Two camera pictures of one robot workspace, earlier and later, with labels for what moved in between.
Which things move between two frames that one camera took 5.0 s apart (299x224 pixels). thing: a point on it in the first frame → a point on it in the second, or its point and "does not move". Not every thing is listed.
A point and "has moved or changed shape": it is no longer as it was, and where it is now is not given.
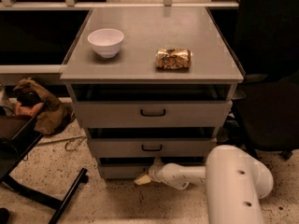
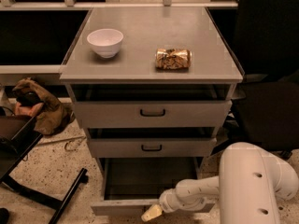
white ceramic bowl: x=106 y=41 does not move
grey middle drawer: x=151 y=147 does not move
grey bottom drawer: x=122 y=172 has moved or changed shape
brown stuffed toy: x=52 y=117 does not move
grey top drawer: x=152 y=113 does not move
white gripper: x=156 y=172 → x=167 y=202
